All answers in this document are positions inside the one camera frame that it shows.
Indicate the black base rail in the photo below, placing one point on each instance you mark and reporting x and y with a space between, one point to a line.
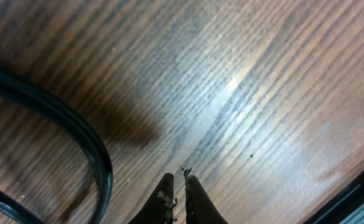
346 207

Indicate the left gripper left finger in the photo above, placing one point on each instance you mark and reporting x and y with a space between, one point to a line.
158 209

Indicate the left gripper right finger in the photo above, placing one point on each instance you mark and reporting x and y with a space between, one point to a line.
198 205

